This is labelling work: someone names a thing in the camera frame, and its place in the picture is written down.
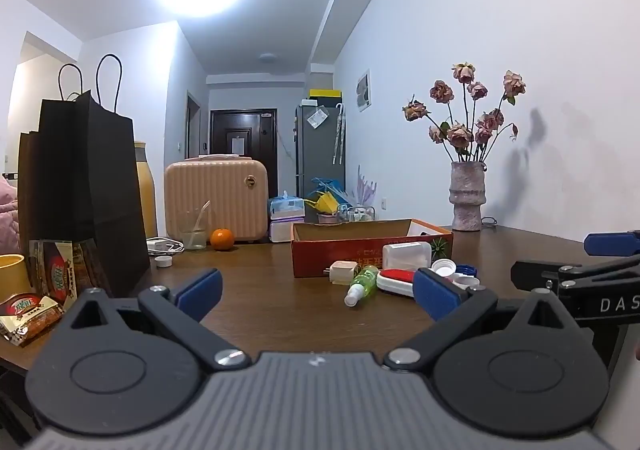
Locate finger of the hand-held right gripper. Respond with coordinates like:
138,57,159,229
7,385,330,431
583,229,640,257
511,259,603,293

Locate clear glass cup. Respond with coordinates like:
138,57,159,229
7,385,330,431
177,209,208,251

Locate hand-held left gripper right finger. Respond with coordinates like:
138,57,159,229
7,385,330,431
383,267,593,374

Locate yellow cup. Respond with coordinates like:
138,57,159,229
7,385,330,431
0,254,29,304

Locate white charger cube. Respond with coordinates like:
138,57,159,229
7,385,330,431
325,260,360,286

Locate wall picture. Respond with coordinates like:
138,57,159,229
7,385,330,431
355,69,374,112

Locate red cardboard box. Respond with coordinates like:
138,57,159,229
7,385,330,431
291,218,455,279

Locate white plastic bottle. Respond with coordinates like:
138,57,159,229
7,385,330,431
431,258,457,281

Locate grey fridge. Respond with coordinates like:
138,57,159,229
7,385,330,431
295,101,346,211

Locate red and white case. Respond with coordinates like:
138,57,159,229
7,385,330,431
376,269,419,300

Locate red and orange snack packet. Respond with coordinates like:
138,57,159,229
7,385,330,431
0,294,66,347

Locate yellow thermos jug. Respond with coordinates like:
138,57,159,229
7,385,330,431
133,141,159,239

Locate blue plastic bag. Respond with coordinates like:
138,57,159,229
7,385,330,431
310,177,351,211

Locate orange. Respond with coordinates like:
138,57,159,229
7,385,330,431
210,228,236,251

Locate purple and white box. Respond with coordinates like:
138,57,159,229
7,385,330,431
270,216,306,244

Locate dark brown door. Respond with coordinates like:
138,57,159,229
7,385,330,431
210,108,279,201

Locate green spray bottle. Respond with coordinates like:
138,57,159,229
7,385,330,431
344,266,381,307

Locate wire basket with bottles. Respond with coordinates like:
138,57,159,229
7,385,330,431
337,204,376,224

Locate pink ribbed suitcase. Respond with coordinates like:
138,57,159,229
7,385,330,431
164,155,270,244

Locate black paper bag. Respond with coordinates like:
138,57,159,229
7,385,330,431
17,54,152,299

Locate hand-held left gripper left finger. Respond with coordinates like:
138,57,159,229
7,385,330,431
54,267,252,373

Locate dark side door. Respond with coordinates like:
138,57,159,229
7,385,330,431
185,90,202,161

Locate blue tissue pack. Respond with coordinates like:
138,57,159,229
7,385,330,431
268,191,306,220

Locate pink ceramic vase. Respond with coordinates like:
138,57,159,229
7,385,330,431
448,161,488,232

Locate white charger cable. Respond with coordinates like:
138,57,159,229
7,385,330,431
146,236,185,256

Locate pink cloth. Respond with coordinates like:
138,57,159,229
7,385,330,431
0,175,22,256

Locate yellow plastic bag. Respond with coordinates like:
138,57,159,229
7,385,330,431
304,190,341,214

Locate clear plastic bag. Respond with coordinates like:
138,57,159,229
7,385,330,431
305,107,329,131

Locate clear folded umbrella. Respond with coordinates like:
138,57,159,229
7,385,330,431
332,103,346,166

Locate translucent white plastic box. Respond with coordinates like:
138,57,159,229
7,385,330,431
382,241,433,274

